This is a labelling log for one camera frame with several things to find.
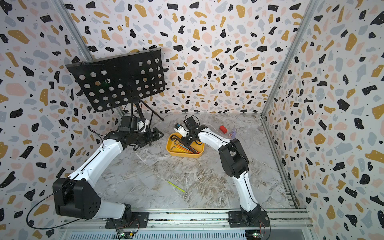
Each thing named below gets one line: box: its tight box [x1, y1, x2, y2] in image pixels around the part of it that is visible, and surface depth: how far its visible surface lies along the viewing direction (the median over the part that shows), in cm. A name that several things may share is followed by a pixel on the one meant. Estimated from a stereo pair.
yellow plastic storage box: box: [166, 132, 205, 158], surface depth 100 cm
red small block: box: [219, 125, 228, 134], surface depth 112 cm
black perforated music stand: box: [65, 47, 166, 122], surface depth 78 cm
